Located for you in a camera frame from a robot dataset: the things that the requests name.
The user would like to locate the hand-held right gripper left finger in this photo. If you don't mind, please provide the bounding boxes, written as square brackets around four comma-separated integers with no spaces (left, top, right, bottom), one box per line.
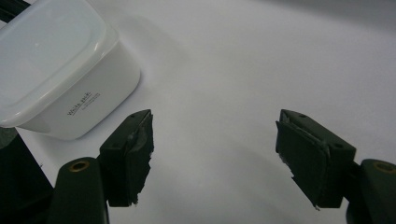
[98,108,155,208]

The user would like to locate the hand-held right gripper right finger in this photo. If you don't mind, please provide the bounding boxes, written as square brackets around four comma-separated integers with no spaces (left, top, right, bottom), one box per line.
[275,108,358,210]

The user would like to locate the white lidded food container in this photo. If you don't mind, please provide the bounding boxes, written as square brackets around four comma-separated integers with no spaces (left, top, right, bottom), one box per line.
[0,0,142,141]

